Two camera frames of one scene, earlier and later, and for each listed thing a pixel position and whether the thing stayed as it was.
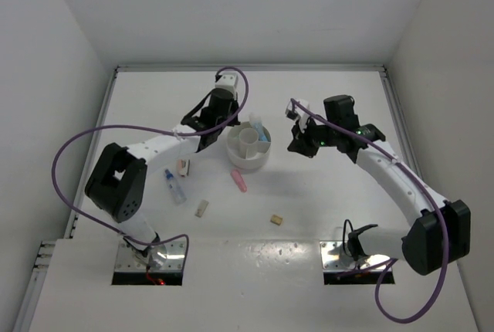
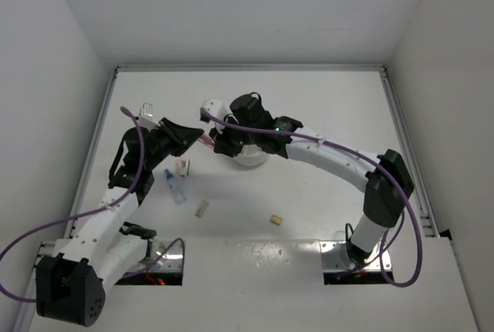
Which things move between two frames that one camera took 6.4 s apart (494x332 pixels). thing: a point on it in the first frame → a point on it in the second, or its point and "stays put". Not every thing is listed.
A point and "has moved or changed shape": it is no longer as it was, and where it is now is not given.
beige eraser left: [201, 208] stays put
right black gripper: [299, 143] → [221, 144]
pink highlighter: [238, 180] has moved or changed shape
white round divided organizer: [245, 148] stays put
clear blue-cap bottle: [176, 188] stays put
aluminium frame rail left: [28, 313] stays put
